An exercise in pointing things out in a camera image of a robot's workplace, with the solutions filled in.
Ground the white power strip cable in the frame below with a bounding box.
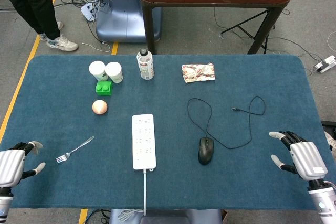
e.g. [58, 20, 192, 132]
[117, 168, 154, 222]

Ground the person in black trousers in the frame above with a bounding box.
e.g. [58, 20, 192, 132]
[0, 0, 79, 52]

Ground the pink round ball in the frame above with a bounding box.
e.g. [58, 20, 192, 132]
[92, 100, 108, 115]

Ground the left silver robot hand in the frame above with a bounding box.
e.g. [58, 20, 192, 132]
[0, 141, 46, 188]

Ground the crumpled red white wrapper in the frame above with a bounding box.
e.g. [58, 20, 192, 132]
[181, 62, 216, 84]

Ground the black mouse cable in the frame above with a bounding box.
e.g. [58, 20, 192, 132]
[187, 95, 266, 150]

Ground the silver metal fork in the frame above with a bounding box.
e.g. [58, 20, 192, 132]
[55, 136, 95, 164]

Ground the white multi-socket with plugs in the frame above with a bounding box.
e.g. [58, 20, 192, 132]
[80, 0, 105, 22]

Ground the white floor power strip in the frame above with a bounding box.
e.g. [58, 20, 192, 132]
[312, 55, 336, 73]

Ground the green toy building block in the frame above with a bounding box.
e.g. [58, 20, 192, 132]
[94, 80, 114, 96]

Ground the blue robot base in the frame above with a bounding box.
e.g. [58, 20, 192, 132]
[95, 0, 162, 43]

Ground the black computer mouse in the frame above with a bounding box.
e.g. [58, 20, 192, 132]
[198, 136, 215, 166]

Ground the white paper cup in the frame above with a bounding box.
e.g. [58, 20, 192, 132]
[88, 61, 109, 82]
[104, 61, 124, 84]

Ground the blue grey robot chest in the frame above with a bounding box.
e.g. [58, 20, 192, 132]
[109, 208, 223, 224]

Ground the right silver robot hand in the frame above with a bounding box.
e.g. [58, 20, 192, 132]
[268, 131, 329, 182]

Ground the blue felt table cloth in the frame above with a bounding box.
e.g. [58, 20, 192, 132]
[0, 54, 332, 211]

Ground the clear plastic water bottle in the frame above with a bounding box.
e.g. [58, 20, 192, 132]
[136, 48, 155, 80]

